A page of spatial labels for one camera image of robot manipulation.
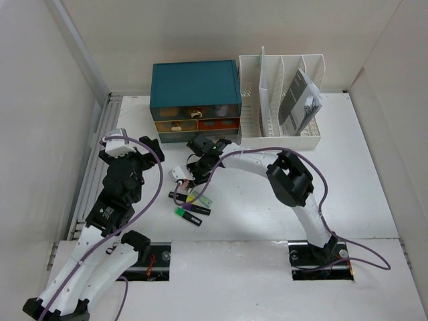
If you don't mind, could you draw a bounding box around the grey Canon setup guide booklet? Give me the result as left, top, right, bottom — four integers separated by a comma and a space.
278, 68, 322, 136

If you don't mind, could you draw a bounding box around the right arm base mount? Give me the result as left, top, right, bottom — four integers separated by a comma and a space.
288, 241, 354, 281

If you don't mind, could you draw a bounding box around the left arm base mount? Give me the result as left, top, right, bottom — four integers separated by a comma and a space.
121, 243, 171, 282

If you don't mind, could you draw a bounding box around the yellow cap black highlighter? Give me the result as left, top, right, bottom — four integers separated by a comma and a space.
169, 191, 195, 205

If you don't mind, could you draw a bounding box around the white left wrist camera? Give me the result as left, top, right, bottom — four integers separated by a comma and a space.
100, 128, 136, 158

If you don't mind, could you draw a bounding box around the teal desktop drawer cabinet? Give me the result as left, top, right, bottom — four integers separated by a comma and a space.
149, 60, 242, 144

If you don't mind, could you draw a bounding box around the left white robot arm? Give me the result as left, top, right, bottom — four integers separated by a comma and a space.
23, 129, 165, 320

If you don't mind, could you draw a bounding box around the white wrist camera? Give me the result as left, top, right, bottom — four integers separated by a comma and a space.
169, 165, 194, 183
100, 128, 136, 158

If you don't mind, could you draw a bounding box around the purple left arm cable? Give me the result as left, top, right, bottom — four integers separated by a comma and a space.
35, 135, 167, 321

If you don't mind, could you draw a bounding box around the clear jar of paper clips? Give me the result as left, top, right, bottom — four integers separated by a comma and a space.
213, 104, 229, 117

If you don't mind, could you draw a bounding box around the clear mesh document pouch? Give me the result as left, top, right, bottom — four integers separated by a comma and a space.
258, 46, 270, 137

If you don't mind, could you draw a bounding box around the green cap black highlighter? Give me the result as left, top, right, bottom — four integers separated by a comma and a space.
175, 207, 202, 227

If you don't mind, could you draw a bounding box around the aluminium frame rail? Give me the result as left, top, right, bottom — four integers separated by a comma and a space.
45, 1, 122, 241

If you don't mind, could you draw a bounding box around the purple cap black highlighter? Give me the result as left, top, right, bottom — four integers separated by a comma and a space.
182, 204, 211, 216

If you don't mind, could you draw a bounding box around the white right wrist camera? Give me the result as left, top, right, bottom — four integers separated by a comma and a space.
169, 165, 194, 183

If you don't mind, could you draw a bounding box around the white perforated file organizer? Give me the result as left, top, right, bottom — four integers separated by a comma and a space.
239, 53, 325, 150

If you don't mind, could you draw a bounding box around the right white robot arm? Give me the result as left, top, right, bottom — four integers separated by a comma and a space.
186, 133, 338, 265

